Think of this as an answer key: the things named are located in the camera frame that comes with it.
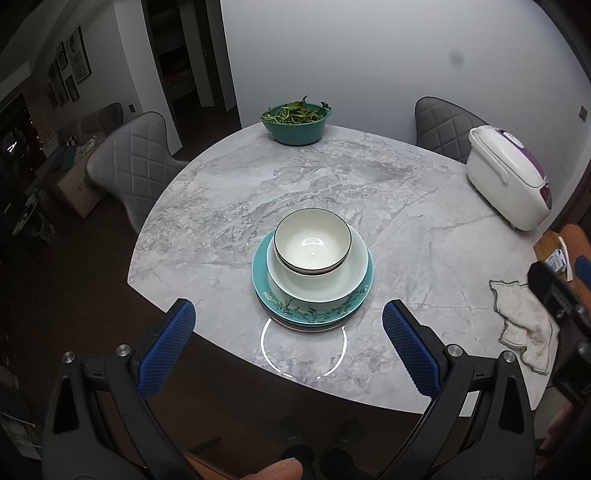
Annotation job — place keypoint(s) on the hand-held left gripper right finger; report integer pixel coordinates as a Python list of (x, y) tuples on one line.
[(411, 350)]

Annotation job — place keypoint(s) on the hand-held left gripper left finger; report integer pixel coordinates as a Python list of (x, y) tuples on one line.
[(168, 346)]

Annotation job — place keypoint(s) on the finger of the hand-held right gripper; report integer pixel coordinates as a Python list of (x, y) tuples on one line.
[(584, 267), (549, 286)]

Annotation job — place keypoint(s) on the small teal floral plate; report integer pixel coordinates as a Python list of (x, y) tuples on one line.
[(323, 308)]

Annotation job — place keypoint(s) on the large white bowl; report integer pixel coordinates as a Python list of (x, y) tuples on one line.
[(323, 288)]

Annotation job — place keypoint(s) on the grey rimmed white plate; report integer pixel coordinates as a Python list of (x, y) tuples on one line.
[(304, 326)]

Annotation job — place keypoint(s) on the large teal floral plate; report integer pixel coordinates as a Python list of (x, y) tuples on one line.
[(261, 272)]

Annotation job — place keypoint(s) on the cream floral bowl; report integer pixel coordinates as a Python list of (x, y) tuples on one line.
[(311, 240)]

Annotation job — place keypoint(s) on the person's right forearm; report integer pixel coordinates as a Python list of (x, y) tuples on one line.
[(565, 431)]

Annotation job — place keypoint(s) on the person's left hand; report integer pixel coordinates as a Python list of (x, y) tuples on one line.
[(272, 470)]

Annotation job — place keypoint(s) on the white tissue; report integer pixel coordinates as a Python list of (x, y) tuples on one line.
[(567, 258)]

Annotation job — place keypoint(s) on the blue white milk carton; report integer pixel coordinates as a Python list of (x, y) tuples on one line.
[(555, 261)]

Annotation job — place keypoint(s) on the orange chair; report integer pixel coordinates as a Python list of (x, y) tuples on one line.
[(577, 237)]

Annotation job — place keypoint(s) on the wooden board with packet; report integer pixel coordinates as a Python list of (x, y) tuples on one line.
[(545, 244)]

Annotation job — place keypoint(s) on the white dish cloth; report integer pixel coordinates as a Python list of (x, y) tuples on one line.
[(521, 318)]

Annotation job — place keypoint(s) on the dark wooden sliding door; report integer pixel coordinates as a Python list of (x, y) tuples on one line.
[(577, 198)]

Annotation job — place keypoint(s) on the white purple rice cooker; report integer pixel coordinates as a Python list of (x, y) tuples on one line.
[(503, 180)]

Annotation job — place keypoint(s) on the beige low cabinet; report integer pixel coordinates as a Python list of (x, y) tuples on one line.
[(78, 191)]

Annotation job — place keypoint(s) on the light grey quilted chair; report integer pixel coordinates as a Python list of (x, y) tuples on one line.
[(134, 157)]

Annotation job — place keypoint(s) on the dark grey quilted chair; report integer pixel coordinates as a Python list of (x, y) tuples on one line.
[(443, 124)]

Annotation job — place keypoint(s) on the grey armchair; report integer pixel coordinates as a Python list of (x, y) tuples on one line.
[(111, 119)]

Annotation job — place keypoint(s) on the teal plastic basin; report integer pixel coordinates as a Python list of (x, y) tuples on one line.
[(298, 131)]

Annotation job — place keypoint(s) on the green leafy vegetables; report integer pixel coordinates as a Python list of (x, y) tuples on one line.
[(295, 113)]

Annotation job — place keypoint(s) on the square wall switch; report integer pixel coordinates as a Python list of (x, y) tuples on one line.
[(583, 113)]

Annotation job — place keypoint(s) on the dark wooden door frame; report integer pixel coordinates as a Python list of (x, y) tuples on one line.
[(217, 69)]

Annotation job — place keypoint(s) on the group of wall picture frames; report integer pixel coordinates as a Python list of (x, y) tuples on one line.
[(76, 57)]

